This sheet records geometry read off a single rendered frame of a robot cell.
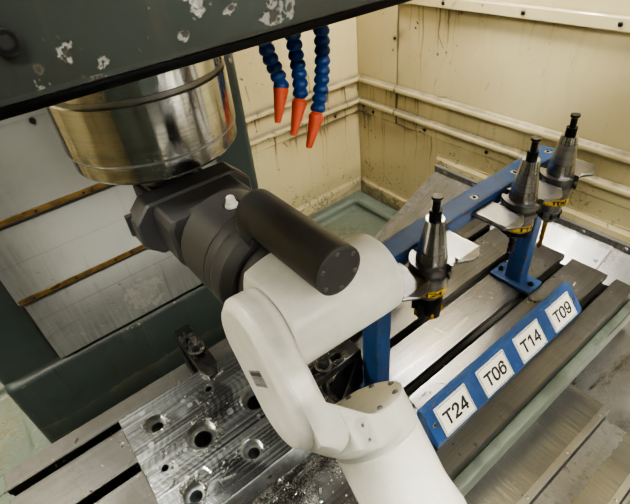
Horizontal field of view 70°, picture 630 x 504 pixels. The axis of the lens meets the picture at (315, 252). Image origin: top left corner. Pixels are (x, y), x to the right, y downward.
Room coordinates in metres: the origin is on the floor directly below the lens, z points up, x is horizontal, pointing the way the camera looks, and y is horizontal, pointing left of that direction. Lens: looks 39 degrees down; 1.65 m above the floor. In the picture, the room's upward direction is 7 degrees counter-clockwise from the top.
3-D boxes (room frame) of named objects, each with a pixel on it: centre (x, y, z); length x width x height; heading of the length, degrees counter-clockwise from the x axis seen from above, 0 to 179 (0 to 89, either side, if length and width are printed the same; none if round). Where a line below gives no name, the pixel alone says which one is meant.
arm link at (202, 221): (0.34, 0.09, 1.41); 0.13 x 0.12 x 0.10; 124
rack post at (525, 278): (0.74, -0.45, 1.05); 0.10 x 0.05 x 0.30; 34
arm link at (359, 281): (0.25, 0.01, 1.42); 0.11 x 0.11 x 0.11; 34
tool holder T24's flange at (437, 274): (0.48, -0.16, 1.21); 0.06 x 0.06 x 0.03
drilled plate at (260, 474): (0.42, 0.17, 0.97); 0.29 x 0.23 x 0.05; 124
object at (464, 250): (0.51, -0.21, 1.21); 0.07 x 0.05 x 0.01; 34
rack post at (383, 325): (0.49, -0.09, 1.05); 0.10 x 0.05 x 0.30; 34
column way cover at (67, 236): (0.79, 0.39, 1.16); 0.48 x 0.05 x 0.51; 124
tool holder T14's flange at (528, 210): (0.60, -0.34, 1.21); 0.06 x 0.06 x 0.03
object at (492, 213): (0.57, -0.30, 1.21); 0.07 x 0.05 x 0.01; 34
